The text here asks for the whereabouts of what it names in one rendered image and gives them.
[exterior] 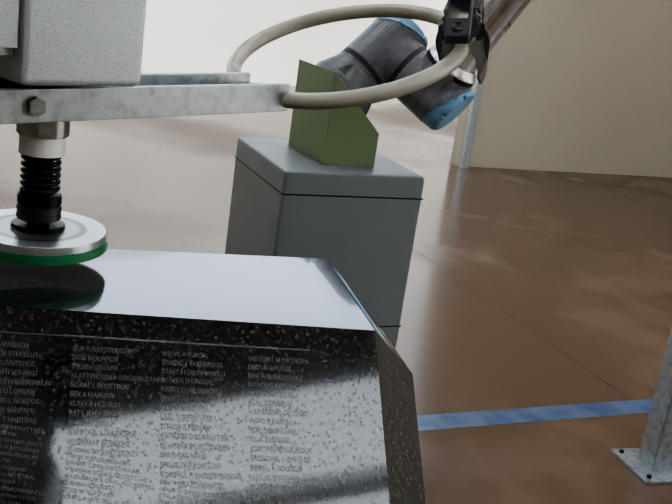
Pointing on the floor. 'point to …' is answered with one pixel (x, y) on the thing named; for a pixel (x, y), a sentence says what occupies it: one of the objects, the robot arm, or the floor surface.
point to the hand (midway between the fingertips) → (464, 79)
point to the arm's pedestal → (329, 219)
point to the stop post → (655, 433)
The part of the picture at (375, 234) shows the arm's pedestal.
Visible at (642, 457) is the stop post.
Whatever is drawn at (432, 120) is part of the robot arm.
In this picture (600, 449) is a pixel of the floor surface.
